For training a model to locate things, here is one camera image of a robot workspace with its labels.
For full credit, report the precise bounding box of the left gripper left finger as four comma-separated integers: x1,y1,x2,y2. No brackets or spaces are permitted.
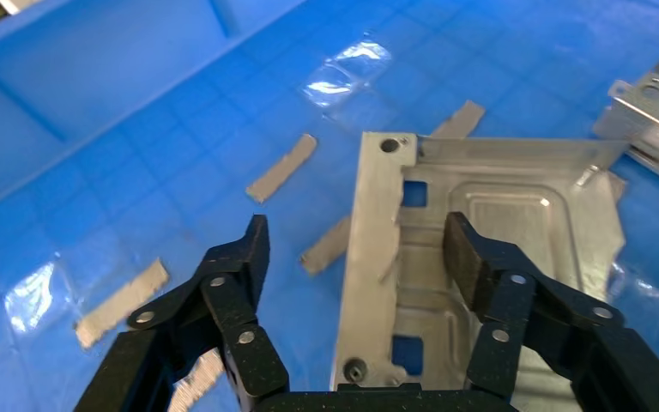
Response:
72,214,291,412

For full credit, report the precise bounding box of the grey tape strip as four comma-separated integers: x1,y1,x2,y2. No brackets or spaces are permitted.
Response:
428,100,487,141
299,215,354,278
245,133,319,204
75,257,170,350
167,348,227,412

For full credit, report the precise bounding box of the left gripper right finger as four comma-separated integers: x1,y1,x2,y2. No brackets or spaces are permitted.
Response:
442,211,659,412

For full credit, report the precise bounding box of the stamped sheet metal bracket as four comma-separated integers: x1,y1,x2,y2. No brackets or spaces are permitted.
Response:
329,131,629,412

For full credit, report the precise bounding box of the blue plastic bin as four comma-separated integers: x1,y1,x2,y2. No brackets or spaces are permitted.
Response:
0,0,659,412

